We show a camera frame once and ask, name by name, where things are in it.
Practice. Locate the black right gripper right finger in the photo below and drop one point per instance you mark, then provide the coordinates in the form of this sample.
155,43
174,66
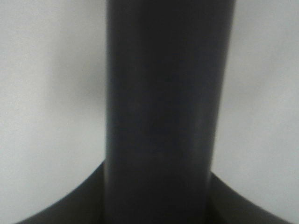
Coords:
226,206

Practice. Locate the purple hand brush black bristles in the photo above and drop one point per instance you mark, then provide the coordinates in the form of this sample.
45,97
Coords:
165,63

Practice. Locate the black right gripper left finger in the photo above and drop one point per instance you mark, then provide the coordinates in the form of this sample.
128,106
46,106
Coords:
84,205

